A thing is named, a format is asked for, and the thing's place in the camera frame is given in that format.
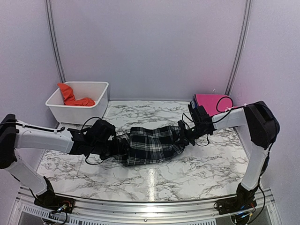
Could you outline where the pink folded garment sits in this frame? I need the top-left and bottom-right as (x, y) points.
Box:
(193, 94), (235, 116)

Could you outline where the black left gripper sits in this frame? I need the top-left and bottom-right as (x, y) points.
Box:
(91, 138), (132, 160)

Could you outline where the aluminium corner post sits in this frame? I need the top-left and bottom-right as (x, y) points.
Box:
(45, 0), (66, 83)
(225, 0), (253, 95)

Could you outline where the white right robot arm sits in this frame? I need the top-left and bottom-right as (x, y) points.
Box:
(175, 101), (280, 210)

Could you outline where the orange garment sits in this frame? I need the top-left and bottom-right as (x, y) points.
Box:
(57, 83), (95, 106)

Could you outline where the left aluminium corner post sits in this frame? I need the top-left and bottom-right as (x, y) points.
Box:
(45, 0), (66, 83)

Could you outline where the white plastic laundry bin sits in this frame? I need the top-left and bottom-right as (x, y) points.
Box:
(45, 81), (109, 125)

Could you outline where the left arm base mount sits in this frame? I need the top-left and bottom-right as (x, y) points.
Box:
(34, 195), (75, 213)

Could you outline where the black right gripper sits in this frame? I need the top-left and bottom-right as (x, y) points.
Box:
(172, 124), (208, 146)

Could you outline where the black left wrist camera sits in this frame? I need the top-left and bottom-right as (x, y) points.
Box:
(89, 120), (115, 142)

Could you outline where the black white plaid skirt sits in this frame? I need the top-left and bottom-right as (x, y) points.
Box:
(115, 126), (189, 166)

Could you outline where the aluminium front frame rail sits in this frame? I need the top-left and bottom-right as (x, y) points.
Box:
(8, 187), (283, 225)

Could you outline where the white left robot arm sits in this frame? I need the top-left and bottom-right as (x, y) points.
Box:
(0, 114), (129, 209)

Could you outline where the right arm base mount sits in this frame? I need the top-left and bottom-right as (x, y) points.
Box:
(214, 197), (257, 215)

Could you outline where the right aluminium corner post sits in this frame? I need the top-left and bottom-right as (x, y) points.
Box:
(225, 0), (253, 95)

